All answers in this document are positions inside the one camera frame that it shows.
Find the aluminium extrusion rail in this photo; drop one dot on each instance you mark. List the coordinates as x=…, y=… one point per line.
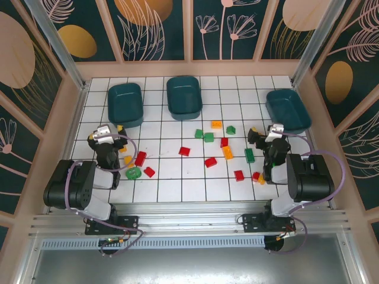
x=189, y=220

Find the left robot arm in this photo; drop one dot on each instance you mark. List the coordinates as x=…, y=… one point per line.
x=74, y=183

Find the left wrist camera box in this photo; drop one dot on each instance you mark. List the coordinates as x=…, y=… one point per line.
x=102, y=132

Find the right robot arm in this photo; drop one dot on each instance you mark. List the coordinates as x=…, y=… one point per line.
x=311, y=177

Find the grey metal sheet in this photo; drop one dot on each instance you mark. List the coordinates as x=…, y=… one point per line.
x=189, y=266

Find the long red lego brick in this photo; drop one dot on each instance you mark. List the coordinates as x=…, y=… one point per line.
x=141, y=158

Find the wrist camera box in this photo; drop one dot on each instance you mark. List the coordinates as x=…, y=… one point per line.
x=102, y=132
x=275, y=130

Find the round green face lego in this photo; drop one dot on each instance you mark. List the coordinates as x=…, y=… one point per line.
x=133, y=173

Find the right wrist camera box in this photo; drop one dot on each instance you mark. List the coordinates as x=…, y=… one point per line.
x=275, y=130

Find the orange yellow lego brick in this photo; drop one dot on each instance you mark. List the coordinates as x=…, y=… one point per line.
x=216, y=124

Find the aluminium corner post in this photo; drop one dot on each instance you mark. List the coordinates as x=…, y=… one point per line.
x=314, y=38
x=59, y=47

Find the small yellow lego brick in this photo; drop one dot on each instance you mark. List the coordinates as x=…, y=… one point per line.
x=123, y=150
x=128, y=160
x=262, y=180

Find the teal plastic bin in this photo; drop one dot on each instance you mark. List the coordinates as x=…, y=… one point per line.
x=285, y=109
x=183, y=97
x=124, y=103

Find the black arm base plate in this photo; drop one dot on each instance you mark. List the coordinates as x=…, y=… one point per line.
x=251, y=223
x=130, y=223

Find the long green lego brick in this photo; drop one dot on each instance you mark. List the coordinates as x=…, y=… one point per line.
x=249, y=155

